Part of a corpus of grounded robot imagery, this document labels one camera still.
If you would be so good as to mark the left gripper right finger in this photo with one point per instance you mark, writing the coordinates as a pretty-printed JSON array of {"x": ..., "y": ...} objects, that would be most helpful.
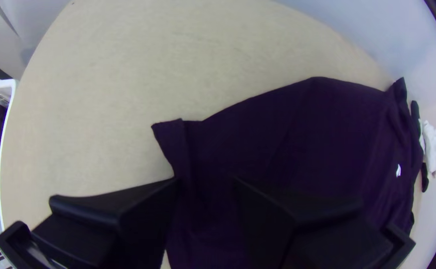
[{"x": 300, "y": 231}]

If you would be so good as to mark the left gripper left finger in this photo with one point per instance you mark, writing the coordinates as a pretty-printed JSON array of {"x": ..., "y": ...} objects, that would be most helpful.
[{"x": 120, "y": 224}]

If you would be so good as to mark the black t-shirt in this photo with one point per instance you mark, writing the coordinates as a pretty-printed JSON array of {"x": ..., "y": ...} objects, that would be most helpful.
[{"x": 315, "y": 130}]

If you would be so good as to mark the white garment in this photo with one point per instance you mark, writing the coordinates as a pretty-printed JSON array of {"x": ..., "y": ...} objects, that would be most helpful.
[{"x": 434, "y": 149}]

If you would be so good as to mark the black garment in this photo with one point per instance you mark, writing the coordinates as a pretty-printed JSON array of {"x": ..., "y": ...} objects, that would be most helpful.
[{"x": 415, "y": 112}]

